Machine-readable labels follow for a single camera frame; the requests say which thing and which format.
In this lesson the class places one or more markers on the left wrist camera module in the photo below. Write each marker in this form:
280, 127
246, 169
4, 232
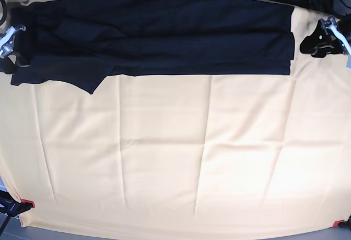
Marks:
348, 66

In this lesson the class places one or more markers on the left red-black table clamp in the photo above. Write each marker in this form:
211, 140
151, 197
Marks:
11, 208

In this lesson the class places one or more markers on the red-black table clamp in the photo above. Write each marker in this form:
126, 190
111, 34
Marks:
11, 208
343, 223

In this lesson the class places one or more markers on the dark navy T-shirt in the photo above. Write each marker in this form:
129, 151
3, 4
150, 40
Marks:
81, 42

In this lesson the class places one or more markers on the yellow table cloth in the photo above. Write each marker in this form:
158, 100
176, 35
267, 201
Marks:
197, 154

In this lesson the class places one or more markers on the right red-black table clamp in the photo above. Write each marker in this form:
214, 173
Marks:
343, 223

